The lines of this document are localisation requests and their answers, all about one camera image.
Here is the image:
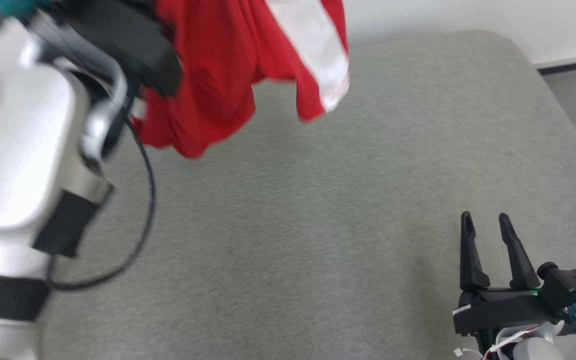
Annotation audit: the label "dark wall baseboard strip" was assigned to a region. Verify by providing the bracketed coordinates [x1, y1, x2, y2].
[538, 58, 576, 76]

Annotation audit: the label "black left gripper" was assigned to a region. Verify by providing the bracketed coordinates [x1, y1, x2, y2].
[70, 0, 184, 98]

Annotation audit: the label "red Bulls 23 shorts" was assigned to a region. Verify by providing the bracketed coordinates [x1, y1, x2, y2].
[132, 0, 352, 160]

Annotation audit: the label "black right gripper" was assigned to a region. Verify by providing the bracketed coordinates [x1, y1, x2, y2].
[452, 211, 566, 351]

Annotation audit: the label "teal left cable connector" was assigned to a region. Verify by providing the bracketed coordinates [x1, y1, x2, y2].
[0, 0, 38, 16]

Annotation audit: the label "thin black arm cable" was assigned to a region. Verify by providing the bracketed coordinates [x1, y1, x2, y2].
[45, 117, 157, 292]

